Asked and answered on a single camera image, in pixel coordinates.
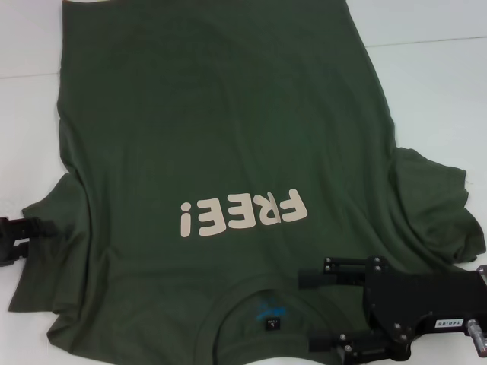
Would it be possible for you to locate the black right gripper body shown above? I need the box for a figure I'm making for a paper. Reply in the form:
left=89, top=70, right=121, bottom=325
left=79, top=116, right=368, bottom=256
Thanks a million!
left=363, top=255, right=487, bottom=360

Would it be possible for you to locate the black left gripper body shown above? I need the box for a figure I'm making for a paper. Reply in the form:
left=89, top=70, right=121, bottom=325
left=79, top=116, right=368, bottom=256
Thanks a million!
left=0, top=217, right=20, bottom=267

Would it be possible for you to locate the dark green FREE t-shirt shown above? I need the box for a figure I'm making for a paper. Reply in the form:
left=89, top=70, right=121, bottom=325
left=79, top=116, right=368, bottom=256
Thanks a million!
left=7, top=0, right=479, bottom=365

